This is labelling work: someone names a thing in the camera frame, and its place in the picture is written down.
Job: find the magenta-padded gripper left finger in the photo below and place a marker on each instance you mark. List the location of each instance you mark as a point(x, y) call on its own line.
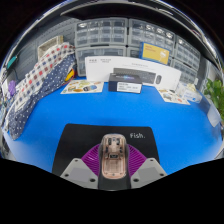
point(78, 173)

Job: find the red blue checked cloth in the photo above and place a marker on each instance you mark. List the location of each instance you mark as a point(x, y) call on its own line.
point(43, 71)

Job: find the beige storage basket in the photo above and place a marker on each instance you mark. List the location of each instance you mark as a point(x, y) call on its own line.
point(48, 45)

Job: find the dark wall shelf unit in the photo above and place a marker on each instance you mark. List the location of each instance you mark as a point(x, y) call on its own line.
point(123, 11)

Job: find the small black box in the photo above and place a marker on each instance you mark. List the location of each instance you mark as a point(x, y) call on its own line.
point(125, 83)

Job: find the green plant in white pot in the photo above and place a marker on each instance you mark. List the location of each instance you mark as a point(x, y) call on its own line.
point(215, 96)

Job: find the white keyboard packaging box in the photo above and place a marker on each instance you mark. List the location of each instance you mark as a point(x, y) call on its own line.
point(100, 68)

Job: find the yellow card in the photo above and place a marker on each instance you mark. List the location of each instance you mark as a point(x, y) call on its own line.
point(154, 53)

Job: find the black mouse pad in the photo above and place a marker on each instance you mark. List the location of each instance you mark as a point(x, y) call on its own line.
point(76, 140)

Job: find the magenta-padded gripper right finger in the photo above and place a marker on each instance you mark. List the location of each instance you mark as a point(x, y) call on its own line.
point(148, 172)

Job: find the navy dotted cloth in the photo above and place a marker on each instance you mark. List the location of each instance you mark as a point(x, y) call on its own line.
point(25, 113)

